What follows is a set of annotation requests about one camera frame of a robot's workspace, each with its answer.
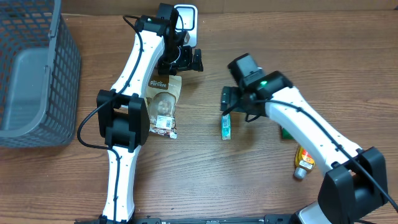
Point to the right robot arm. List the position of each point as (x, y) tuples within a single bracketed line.
[(354, 180)]

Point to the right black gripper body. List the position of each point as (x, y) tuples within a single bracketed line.
[(228, 99)]

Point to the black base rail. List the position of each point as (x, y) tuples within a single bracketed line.
[(211, 221)]

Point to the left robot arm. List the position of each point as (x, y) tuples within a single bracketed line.
[(167, 43)]

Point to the teal Kleenex tissue pack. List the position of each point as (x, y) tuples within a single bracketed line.
[(226, 127)]

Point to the grey plastic mesh basket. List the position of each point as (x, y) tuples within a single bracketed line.
[(40, 75)]

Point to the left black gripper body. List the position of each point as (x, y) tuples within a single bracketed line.
[(178, 58)]

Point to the yellow tea bottle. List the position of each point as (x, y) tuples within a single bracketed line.
[(304, 163)]

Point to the white barcode scanner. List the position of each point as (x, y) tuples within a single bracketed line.
[(187, 21)]

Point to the brown snack bag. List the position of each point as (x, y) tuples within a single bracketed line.
[(162, 95)]

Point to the green lidded white jar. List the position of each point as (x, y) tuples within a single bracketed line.
[(285, 134)]

